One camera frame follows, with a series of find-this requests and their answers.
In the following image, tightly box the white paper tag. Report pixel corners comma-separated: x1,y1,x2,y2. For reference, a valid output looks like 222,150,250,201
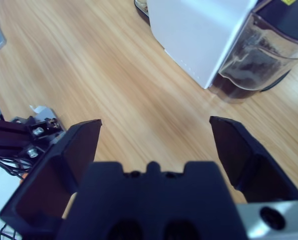
29,104,48,115

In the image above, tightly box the black mount cable bundle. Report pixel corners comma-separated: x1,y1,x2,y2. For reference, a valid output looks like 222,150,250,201
0,154,32,181

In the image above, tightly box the white capsule coffee machine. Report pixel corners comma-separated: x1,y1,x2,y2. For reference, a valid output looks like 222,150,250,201
133,0,259,90

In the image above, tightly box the clear water tank dark lid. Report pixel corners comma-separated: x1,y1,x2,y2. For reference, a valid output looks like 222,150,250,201
208,0,298,105

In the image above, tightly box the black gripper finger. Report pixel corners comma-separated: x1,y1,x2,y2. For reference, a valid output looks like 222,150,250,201
209,115,298,203
0,118,102,237

